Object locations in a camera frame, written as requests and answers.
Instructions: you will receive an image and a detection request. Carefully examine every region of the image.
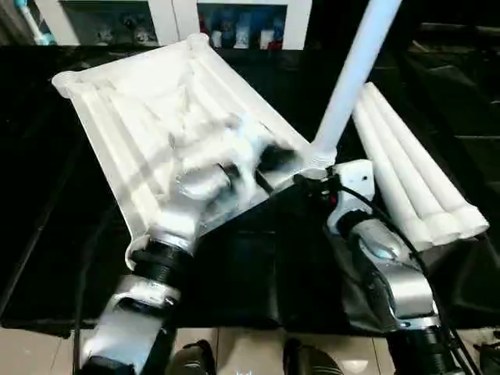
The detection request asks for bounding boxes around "black left camera cable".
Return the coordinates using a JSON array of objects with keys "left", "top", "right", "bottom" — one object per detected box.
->
[{"left": 72, "top": 273, "right": 85, "bottom": 375}]

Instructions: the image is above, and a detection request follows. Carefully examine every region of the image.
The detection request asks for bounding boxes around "white pipe with blue bands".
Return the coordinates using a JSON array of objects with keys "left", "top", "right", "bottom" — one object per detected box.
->
[{"left": 11, "top": 0, "right": 56, "bottom": 45}]

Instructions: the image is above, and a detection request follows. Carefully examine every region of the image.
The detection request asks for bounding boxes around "dark left robot foot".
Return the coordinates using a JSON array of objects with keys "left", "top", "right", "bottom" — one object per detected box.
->
[{"left": 173, "top": 339, "right": 215, "bottom": 375}]

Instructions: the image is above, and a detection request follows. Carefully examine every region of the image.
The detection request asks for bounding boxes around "white plastic table top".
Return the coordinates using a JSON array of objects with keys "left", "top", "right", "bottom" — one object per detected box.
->
[{"left": 50, "top": 33, "right": 338, "bottom": 274}]

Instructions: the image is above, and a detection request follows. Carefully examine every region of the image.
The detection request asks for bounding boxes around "white glass door cabinet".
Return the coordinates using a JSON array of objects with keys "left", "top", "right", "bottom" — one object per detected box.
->
[{"left": 34, "top": 0, "right": 313, "bottom": 51}]

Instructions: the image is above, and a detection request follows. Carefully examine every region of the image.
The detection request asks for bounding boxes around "dark robot foot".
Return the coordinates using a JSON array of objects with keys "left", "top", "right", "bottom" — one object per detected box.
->
[
  {"left": 173, "top": 339, "right": 215, "bottom": 375},
  {"left": 280, "top": 337, "right": 340, "bottom": 375}
]

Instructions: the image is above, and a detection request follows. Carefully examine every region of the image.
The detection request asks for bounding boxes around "dark right robot foot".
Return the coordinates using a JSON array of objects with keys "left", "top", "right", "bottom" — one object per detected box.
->
[{"left": 280, "top": 337, "right": 340, "bottom": 375}]

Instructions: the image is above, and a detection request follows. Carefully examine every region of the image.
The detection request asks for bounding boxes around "black right camera cable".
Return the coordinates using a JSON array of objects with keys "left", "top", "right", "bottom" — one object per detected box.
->
[{"left": 338, "top": 186, "right": 478, "bottom": 375}]

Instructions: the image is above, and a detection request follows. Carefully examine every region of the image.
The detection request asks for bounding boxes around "white blue patterned container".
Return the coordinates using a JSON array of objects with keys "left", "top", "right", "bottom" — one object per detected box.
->
[{"left": 234, "top": 14, "right": 252, "bottom": 50}]

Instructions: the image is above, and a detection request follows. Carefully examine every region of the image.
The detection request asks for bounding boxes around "black work mat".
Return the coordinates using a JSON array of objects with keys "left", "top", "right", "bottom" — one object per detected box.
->
[{"left": 0, "top": 43, "right": 500, "bottom": 338}]

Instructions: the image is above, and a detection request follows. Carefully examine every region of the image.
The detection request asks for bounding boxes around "black camera cable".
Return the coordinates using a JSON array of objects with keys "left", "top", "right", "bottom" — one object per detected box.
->
[
  {"left": 338, "top": 186, "right": 478, "bottom": 375},
  {"left": 72, "top": 273, "right": 85, "bottom": 375}
]

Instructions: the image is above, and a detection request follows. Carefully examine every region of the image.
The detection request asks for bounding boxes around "dark metal bar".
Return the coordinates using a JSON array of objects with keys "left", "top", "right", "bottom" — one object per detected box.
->
[{"left": 420, "top": 22, "right": 500, "bottom": 37}]

